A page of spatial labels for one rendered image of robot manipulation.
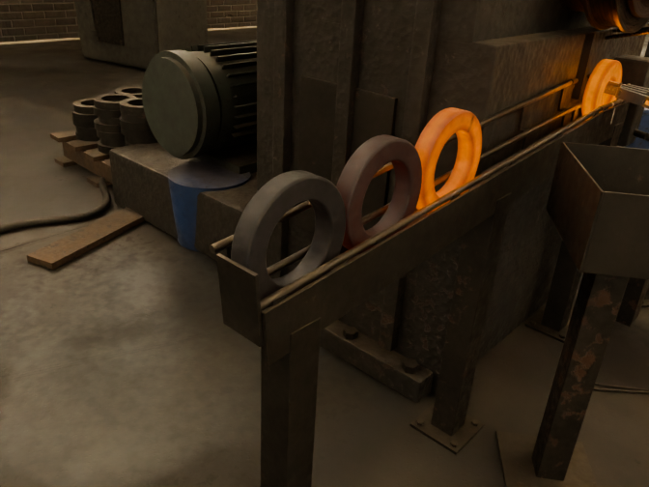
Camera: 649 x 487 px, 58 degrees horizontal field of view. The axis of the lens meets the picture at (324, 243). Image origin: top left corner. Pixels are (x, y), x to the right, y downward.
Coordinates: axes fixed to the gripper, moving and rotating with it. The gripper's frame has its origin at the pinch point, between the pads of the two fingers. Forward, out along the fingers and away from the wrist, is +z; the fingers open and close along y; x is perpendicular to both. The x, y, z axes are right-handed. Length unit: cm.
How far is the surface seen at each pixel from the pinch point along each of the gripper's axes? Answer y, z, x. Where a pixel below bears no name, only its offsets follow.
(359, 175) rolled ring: -97, -1, -1
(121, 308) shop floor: -85, 91, -83
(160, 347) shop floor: -87, 66, -81
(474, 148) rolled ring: -66, -1, -3
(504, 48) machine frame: -45.0, 7.5, 10.7
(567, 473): -49, -34, -72
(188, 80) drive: -40, 118, -25
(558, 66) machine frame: -15.7, 7.1, 4.7
